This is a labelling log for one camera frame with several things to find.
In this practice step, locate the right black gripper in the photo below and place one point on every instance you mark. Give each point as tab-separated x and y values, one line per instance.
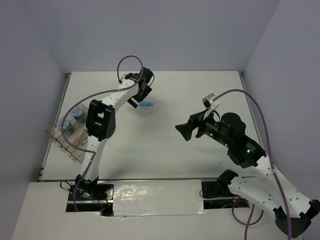
196	119

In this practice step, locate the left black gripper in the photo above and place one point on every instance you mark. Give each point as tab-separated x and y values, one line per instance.
144	94

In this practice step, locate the blue translucent eraser case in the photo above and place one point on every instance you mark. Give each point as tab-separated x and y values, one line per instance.
146	104

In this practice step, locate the blue slime jar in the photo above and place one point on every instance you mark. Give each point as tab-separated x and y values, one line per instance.
78	113
63	125

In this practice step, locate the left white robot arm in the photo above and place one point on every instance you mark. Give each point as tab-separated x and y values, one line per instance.
101	125

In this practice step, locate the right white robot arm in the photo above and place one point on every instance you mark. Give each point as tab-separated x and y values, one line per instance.
291	210

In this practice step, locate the white base cover plate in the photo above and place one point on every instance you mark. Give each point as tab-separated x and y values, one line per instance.
157	198

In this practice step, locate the clear brown three-compartment organizer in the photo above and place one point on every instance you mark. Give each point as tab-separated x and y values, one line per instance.
56	136

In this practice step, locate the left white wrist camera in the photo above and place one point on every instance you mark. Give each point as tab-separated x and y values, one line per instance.
130	76

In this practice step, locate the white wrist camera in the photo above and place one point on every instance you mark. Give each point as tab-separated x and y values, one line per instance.
210	104
130	76

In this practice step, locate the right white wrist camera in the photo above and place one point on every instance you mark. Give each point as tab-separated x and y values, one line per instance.
210	104

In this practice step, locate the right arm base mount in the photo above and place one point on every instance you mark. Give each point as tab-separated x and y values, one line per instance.
216	195

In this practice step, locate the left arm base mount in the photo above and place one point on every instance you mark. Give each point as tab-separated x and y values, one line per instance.
101	202

